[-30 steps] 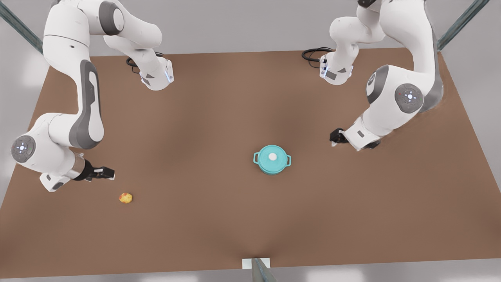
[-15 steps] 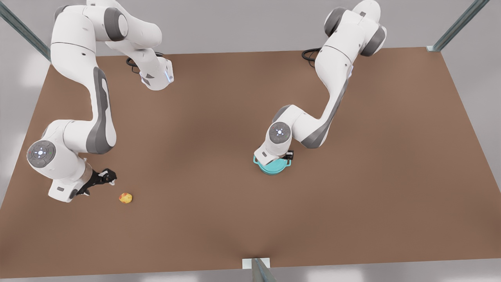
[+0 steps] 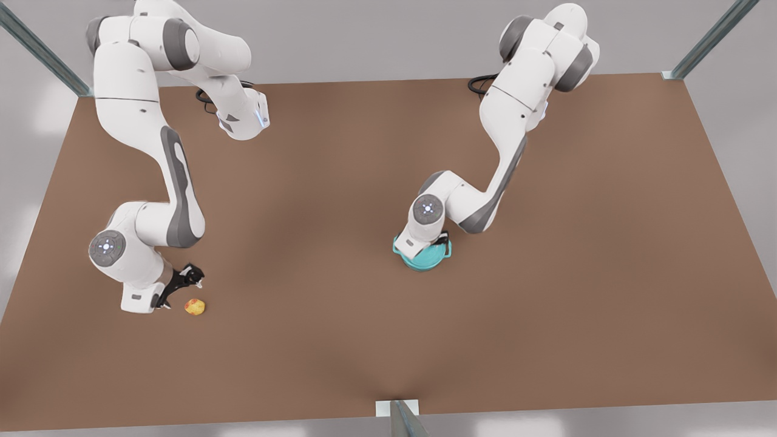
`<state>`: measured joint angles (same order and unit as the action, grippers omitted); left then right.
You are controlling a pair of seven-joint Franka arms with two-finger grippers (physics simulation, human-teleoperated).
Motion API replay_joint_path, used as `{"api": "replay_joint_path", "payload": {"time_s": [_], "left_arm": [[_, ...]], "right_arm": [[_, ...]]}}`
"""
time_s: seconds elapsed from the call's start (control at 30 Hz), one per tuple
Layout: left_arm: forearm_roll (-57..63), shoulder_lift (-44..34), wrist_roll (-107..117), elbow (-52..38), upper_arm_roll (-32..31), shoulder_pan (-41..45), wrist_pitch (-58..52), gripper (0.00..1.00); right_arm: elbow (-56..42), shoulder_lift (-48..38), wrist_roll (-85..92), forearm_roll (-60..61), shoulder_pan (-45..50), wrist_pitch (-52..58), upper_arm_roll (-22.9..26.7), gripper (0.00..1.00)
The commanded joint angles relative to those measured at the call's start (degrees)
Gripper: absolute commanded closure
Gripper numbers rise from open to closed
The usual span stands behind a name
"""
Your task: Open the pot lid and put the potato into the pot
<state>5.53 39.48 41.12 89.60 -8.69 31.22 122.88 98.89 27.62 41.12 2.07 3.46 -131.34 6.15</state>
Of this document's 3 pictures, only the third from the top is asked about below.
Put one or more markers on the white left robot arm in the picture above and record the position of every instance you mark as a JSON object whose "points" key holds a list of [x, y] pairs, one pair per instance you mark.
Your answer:
{"points": [[516, 103]]}

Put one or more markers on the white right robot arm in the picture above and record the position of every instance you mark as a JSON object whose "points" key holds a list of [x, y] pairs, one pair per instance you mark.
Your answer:
{"points": [[130, 115]]}

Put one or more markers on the teal pot lid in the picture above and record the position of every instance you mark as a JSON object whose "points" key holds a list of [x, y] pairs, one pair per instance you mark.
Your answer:
{"points": [[432, 252]]}

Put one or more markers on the teal pot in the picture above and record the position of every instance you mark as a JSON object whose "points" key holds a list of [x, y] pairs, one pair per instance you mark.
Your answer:
{"points": [[425, 260]]}

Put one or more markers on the yellow red potato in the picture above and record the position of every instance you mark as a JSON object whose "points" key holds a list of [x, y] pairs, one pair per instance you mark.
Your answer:
{"points": [[194, 306]]}

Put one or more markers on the silver frame post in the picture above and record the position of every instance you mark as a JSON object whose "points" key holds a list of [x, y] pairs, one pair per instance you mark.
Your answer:
{"points": [[39, 48], [402, 419], [710, 39]]}

